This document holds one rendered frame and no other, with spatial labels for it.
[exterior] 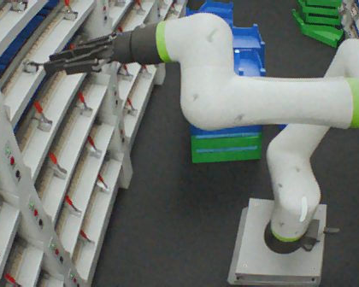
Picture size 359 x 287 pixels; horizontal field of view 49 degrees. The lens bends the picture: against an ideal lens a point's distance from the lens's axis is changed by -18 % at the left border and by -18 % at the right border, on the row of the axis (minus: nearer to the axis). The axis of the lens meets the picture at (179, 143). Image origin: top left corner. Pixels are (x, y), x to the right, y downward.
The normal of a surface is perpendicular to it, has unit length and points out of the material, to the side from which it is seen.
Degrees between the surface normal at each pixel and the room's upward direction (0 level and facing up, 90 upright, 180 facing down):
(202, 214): 0
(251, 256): 5
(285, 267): 5
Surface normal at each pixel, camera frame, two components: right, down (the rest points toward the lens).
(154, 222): -0.06, -0.71
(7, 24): 0.26, -0.65
